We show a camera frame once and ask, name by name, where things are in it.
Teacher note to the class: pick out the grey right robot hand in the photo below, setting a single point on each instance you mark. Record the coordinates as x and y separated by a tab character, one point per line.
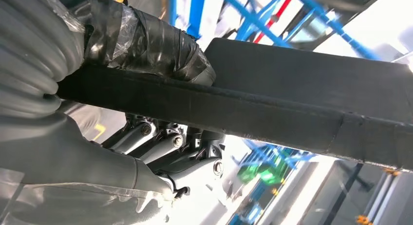
64	159

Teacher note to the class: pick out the white car with red stripe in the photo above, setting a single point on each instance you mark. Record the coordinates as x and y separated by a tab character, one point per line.
274	19

